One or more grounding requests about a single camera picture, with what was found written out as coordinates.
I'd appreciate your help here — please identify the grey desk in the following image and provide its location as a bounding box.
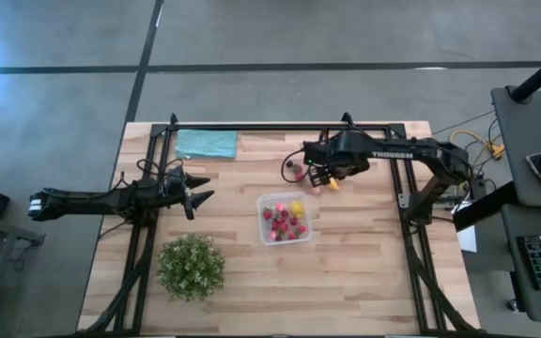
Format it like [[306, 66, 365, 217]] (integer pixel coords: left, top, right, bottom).
[[489, 85, 541, 210], [500, 204, 541, 326]]

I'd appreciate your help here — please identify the black metal pole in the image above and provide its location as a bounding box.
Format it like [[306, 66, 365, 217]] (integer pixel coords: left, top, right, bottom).
[[508, 43, 541, 103]]

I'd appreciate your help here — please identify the black aluminium table frame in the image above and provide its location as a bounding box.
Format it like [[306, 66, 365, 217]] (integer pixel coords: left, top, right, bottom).
[[76, 111, 481, 337]]

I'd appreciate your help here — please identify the white paper sheet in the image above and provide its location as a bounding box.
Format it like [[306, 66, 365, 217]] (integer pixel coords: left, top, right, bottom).
[[456, 224, 479, 254]]

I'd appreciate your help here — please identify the yellow cable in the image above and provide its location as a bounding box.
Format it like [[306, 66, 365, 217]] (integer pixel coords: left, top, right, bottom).
[[448, 129, 506, 161]]

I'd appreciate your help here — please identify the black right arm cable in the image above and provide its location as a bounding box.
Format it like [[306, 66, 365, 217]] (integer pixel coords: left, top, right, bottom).
[[279, 148, 310, 185]]

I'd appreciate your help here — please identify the teal folded cloth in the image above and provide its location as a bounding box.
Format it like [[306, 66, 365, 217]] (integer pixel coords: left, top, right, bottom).
[[174, 129, 240, 161]]

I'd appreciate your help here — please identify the grey metal stand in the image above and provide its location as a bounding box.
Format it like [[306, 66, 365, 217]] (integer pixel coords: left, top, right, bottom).
[[0, 210, 46, 338]]

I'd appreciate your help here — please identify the green artificial potted plant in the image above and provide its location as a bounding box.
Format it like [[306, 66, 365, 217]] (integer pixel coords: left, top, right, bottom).
[[155, 233, 227, 303]]

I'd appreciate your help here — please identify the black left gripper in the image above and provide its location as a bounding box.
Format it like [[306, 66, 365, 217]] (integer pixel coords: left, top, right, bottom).
[[160, 164, 216, 221]]

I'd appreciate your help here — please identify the clear plastic tupperware container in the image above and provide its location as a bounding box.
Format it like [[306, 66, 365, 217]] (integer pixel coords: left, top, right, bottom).
[[255, 191, 314, 247]]

